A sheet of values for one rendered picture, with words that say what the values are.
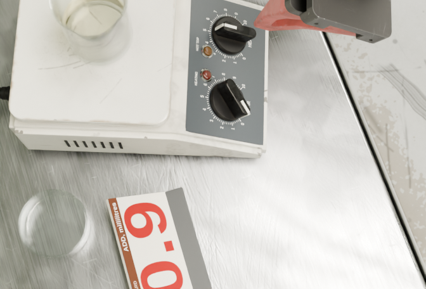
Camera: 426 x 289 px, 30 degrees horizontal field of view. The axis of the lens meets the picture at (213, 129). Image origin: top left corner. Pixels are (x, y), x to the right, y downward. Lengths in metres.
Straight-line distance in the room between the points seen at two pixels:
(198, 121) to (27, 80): 0.13
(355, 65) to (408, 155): 0.09
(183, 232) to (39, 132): 0.14
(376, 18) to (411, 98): 0.20
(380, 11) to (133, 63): 0.19
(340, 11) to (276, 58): 0.21
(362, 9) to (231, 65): 0.17
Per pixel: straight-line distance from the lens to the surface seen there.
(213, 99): 0.62
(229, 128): 0.63
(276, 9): 0.52
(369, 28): 0.51
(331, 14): 0.49
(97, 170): 0.67
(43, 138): 0.63
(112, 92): 0.60
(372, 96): 0.70
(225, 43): 0.64
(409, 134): 0.70
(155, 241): 0.64
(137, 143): 0.62
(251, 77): 0.65
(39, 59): 0.61
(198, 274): 0.65
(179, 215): 0.66
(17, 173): 0.68
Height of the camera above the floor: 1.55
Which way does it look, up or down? 75 degrees down
